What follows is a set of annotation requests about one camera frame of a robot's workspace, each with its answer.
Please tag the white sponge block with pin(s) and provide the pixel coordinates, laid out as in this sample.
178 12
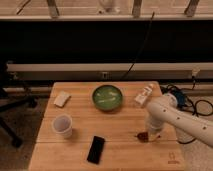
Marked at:
61 99

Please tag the black office chair base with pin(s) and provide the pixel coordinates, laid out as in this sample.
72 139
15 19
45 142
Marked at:
16 141

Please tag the grey baseboard heater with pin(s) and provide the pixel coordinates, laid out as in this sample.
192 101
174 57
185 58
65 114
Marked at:
113 71

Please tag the green bowl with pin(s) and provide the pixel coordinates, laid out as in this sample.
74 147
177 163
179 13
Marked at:
107 97

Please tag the black smartphone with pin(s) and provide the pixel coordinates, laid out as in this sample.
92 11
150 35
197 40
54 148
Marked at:
96 149

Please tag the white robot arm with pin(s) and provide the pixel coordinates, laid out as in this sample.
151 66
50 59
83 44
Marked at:
163 110

